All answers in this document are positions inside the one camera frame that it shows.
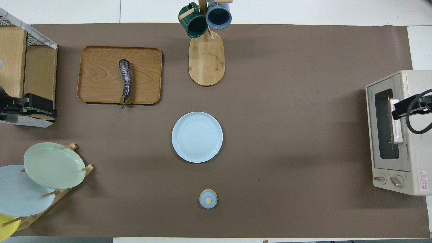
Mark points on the pale green racked plate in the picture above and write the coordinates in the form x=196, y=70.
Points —
x=52, y=165

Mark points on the brown table mat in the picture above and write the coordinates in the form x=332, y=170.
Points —
x=287, y=101

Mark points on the wooden serving tray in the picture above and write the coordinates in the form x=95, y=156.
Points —
x=98, y=77

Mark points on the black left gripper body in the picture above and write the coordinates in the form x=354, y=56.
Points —
x=10, y=104

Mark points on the light blue round plate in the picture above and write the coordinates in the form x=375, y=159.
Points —
x=197, y=137

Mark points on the light blue racked plate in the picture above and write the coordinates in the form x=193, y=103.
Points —
x=20, y=195

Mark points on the dark green mug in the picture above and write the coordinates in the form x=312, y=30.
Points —
x=195, y=25

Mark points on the blue mug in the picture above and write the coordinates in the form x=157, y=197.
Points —
x=218, y=16

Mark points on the dark purple eggplant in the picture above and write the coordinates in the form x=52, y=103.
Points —
x=125, y=79

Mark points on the small blue call bell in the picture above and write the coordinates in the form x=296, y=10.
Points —
x=208, y=199

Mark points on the wooden plate rack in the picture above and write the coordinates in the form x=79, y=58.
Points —
x=86, y=168

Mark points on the beige toaster oven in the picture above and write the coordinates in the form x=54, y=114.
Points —
x=415, y=152

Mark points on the yellow racked plate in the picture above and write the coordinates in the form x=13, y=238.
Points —
x=6, y=227

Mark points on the wooden mug tree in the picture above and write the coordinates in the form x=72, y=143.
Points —
x=206, y=64

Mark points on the wooden shelf unit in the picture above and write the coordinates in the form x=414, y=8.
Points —
x=11, y=60

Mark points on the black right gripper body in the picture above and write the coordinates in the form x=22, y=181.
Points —
x=426, y=103

